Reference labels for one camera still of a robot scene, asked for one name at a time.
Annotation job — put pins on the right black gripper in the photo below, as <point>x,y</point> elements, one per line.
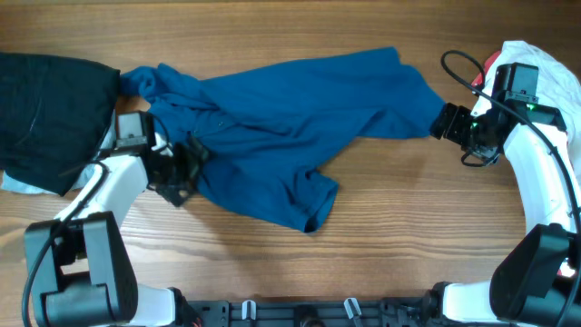
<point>449,123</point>

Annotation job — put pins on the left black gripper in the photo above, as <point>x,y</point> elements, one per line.
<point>182,170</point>

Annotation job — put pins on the blue polo shirt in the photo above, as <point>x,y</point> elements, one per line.
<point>269,130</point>

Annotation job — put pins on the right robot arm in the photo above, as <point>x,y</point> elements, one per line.
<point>539,282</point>

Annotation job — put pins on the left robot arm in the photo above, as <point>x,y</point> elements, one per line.
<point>78,270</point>

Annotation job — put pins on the red t-shirt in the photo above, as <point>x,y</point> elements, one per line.
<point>539,180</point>

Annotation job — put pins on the white printed t-shirt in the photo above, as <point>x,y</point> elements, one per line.
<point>557,87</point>

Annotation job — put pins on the black folded garment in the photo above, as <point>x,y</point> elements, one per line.
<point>56,114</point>

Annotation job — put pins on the light grey folded garment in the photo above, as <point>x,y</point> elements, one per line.
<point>91,175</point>

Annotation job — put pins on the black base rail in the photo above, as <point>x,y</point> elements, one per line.
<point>387,312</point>

